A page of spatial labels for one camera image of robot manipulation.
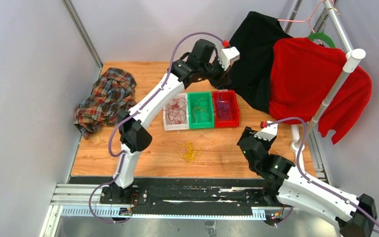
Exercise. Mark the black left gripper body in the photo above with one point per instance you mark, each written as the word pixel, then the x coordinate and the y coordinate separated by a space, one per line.
pixel 216 74

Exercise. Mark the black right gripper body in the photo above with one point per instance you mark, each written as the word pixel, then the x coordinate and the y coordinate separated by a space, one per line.
pixel 248 132

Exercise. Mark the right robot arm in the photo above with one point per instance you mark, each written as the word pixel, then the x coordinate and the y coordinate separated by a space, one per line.
pixel 287 184

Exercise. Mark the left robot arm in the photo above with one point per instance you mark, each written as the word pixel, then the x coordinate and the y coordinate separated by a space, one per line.
pixel 130 136

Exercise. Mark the black shirt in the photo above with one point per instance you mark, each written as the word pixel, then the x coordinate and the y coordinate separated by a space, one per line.
pixel 249 76

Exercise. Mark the red plastic bin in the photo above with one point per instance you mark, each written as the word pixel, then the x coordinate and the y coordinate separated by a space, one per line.
pixel 226 109

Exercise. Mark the green plastic bin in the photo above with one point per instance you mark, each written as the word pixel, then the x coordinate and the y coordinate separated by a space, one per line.
pixel 201 111

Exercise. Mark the white plastic bin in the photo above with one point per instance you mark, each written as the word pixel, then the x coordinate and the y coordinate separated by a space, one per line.
pixel 176 113

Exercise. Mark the red sweater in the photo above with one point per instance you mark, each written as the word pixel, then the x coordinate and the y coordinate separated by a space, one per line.
pixel 301 77

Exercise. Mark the plaid flannel shirt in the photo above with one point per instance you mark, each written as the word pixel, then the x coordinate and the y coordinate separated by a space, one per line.
pixel 112 91

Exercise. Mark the green clothes hanger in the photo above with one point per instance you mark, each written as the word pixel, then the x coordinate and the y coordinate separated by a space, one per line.
pixel 323 37

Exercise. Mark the white clothes rack pole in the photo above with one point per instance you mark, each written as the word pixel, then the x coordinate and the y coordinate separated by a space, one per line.
pixel 353 58

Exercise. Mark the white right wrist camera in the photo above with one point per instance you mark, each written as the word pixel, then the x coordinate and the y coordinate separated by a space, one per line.
pixel 268 131

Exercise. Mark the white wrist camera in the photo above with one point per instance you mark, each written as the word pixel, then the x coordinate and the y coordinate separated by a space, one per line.
pixel 268 131
pixel 227 57

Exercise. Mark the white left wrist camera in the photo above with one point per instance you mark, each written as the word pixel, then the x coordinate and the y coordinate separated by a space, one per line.
pixel 227 57

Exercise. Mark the pink wire hanger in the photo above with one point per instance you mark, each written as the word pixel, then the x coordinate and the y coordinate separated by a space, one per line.
pixel 293 15

